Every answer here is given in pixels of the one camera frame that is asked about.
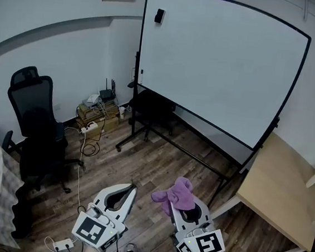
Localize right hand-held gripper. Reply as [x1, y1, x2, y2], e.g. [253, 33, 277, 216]
[164, 193, 231, 252]

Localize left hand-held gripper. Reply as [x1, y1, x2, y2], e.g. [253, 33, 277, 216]
[70, 177, 139, 252]

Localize purple cloth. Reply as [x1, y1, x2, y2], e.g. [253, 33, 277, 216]
[149, 174, 199, 219]

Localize large whiteboard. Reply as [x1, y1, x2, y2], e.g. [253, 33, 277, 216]
[130, 0, 315, 156]

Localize black whiteboard eraser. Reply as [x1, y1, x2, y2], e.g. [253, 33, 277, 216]
[153, 8, 166, 25]

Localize white power strip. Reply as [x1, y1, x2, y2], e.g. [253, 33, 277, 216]
[51, 237, 76, 252]
[80, 120, 99, 136]

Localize light wooden table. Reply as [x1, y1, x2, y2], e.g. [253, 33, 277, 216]
[207, 125, 315, 252]

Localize black router with antennas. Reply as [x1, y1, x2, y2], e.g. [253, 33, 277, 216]
[97, 77, 118, 102]

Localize black office chair with headrest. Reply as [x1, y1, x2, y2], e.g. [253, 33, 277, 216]
[0, 63, 95, 196]

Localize white power cable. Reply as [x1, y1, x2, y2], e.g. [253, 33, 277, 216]
[55, 125, 91, 213]

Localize black power cable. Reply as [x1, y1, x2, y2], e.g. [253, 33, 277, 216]
[80, 131, 102, 159]

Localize wooden crate with cables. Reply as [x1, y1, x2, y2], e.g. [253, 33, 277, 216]
[73, 97, 122, 144]

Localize bundle of white network cables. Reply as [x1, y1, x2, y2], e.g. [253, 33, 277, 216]
[95, 102, 111, 117]

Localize grey network switch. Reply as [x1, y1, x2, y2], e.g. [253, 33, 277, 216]
[81, 99, 99, 109]

